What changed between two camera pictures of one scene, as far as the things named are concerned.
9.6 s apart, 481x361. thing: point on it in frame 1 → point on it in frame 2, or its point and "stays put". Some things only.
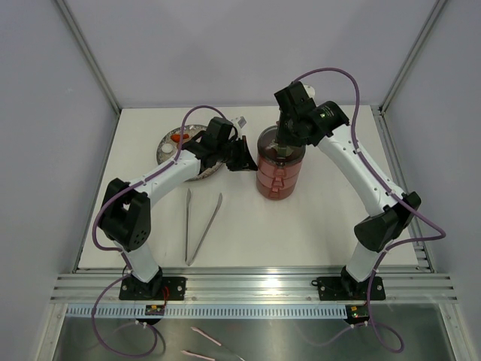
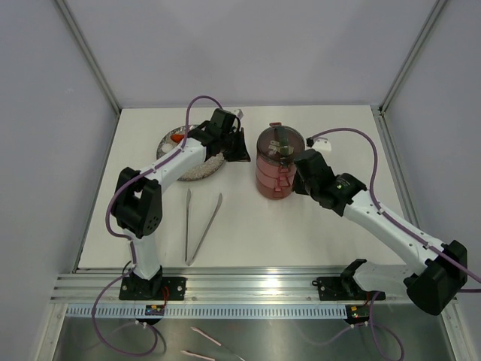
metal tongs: x=189 y=194 stays put
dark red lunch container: x=277 y=192 stays put
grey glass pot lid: x=269 y=151 stays put
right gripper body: x=286 y=134 → x=304 y=186
